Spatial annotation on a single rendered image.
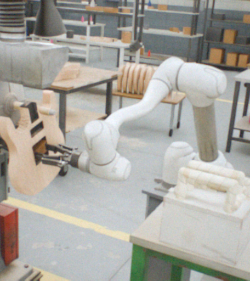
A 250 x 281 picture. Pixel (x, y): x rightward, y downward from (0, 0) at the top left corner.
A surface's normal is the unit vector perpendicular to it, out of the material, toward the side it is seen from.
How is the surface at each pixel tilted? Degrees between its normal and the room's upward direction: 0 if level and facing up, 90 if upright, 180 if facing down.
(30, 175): 88
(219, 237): 90
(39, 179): 88
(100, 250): 0
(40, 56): 90
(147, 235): 0
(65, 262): 0
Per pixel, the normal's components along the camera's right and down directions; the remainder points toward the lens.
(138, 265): -0.44, 0.25
